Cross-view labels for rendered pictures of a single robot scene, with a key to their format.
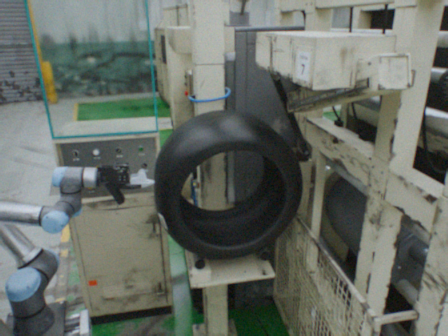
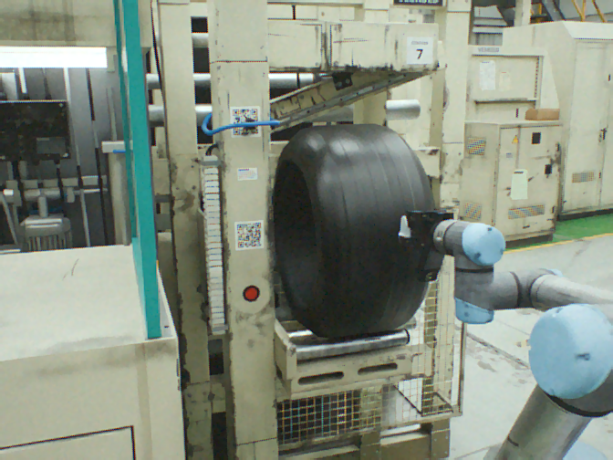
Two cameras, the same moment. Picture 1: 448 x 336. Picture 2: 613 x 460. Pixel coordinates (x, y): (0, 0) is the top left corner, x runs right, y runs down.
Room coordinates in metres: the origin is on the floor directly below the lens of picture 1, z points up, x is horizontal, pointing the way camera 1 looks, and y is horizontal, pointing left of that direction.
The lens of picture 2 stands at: (1.70, 1.66, 1.59)
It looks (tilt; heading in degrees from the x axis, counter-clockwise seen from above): 13 degrees down; 263
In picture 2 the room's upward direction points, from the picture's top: 1 degrees counter-clockwise
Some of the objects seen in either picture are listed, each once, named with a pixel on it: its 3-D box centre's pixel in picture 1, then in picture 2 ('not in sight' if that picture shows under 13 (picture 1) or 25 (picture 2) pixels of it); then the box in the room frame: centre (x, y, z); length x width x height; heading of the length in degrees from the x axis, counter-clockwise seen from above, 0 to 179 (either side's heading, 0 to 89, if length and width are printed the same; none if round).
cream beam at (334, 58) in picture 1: (310, 55); (336, 49); (1.35, -0.32, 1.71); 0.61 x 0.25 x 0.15; 10
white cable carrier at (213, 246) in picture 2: not in sight; (214, 245); (1.74, 0.11, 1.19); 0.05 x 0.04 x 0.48; 100
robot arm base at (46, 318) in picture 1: (31, 315); not in sight; (1.09, 0.76, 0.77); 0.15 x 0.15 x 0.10
